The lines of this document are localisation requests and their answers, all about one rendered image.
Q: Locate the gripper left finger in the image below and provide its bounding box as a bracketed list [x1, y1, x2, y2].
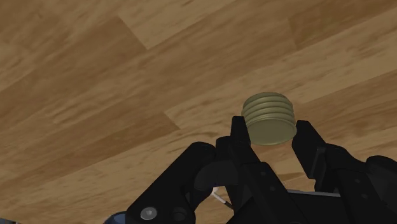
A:
[125, 115, 306, 224]

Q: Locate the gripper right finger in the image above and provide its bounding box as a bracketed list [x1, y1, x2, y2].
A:
[291, 120, 397, 224]

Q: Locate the olive ribbed round cup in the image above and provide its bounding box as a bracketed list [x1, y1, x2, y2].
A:
[241, 92, 298, 146]

